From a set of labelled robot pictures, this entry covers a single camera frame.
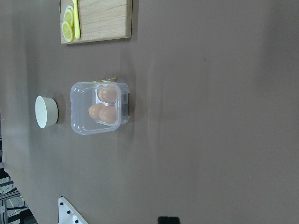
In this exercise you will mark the brown egg in box far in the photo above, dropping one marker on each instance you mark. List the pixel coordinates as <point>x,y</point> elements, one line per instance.
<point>108,95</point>

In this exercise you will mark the lemon slice upper pair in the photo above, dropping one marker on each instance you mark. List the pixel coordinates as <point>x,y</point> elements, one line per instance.
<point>69,15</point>

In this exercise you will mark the white ceramic bowl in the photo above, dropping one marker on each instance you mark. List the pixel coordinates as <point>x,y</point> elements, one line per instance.
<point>46,111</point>

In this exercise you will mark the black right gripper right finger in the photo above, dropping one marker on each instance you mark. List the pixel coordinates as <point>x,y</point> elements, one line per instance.
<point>174,220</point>

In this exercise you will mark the yellow plastic knife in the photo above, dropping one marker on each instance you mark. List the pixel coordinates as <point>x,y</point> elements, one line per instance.
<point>76,20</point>

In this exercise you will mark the clear plastic egg box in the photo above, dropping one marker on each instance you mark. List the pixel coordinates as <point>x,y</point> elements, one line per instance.
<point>85,94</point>

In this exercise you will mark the brown egg in box near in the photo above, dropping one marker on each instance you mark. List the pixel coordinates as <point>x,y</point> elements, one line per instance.
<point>108,114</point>

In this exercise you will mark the brown egg from bowl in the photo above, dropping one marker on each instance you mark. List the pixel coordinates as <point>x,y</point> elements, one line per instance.
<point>94,111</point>

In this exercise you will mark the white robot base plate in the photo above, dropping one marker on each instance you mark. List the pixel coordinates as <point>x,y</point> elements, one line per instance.
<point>67,214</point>

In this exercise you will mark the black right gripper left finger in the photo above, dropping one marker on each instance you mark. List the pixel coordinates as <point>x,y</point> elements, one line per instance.
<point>163,220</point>

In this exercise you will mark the brown egg in box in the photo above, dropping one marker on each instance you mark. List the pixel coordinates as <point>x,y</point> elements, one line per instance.
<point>108,95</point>
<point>108,114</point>

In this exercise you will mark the wooden cutting board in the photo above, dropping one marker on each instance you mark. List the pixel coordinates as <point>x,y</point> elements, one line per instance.
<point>102,20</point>

